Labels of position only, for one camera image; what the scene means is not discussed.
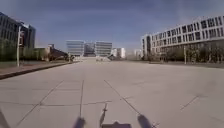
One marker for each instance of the dark kerb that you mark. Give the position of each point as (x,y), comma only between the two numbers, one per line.
(20,72)

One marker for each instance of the pale pole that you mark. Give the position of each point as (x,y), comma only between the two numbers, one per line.
(185,55)
(18,46)

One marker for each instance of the distant white building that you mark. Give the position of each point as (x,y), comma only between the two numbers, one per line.
(121,52)

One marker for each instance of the row of trees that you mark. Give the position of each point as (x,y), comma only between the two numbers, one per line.
(200,53)
(8,51)

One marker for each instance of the grey concrete slab plaza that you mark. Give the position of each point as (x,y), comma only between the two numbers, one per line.
(133,80)

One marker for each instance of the pale glass twin-block building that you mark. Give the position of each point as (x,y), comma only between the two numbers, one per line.
(75,48)

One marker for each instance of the low tan building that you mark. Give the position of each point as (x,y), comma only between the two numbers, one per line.
(57,53)

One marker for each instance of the robot's own part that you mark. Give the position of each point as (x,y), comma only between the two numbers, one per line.
(79,122)
(144,121)

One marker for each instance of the distant pale building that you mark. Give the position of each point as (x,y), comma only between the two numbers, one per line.
(138,54)

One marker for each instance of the grey side pavement strip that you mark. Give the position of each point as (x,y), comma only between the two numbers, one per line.
(20,67)

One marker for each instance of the long white building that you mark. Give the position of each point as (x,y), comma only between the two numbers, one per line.
(193,33)

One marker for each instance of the dark glass building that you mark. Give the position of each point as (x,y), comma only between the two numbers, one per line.
(8,28)

